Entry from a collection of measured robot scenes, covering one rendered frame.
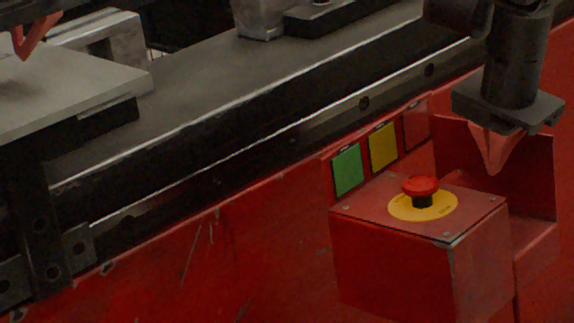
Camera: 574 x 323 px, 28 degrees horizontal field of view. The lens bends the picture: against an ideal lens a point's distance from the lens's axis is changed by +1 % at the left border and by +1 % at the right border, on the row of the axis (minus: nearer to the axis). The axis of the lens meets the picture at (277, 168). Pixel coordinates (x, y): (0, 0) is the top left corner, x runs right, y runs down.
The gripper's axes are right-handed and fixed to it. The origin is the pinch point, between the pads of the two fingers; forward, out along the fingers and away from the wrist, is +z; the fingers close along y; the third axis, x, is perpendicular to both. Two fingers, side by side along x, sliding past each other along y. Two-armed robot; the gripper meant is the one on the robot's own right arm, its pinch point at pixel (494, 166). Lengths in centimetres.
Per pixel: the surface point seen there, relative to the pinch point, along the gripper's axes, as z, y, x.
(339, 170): -0.9, 10.8, 13.5
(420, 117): -0.8, 10.8, -1.2
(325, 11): -4.4, 30.8, -7.9
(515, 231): 6.9, -3.8, 0.0
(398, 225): 0.4, 1.5, 15.2
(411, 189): -2.1, 2.5, 12.3
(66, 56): -15.1, 29.7, 33.5
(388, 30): -3.3, 23.4, -11.4
